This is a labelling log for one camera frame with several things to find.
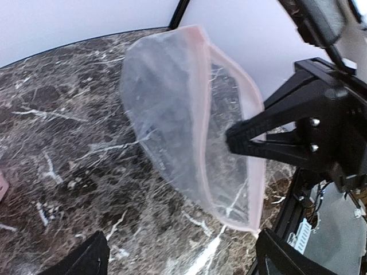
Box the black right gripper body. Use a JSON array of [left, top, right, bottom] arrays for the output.
[[295, 58, 366, 192]]

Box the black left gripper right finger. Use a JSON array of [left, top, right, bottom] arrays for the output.
[[256, 228, 333, 274]]

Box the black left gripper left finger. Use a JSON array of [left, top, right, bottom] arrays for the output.
[[39, 231, 110, 275]]

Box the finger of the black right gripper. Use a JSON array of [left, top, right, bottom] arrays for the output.
[[226, 138, 301, 166], [225, 71, 307, 143]]

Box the clear zip top bag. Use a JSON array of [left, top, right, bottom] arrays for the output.
[[119, 25, 266, 234]]

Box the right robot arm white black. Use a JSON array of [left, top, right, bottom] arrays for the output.
[[226, 1, 366, 192]]

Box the pink plastic basket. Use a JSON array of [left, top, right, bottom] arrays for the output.
[[0, 172, 9, 201]]

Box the white slotted cable duct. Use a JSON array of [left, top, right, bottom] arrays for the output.
[[287, 218, 312, 254]]

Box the black front rail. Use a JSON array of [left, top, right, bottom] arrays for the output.
[[272, 168, 310, 241]]

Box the right black frame post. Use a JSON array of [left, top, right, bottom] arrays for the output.
[[168, 0, 190, 30]]

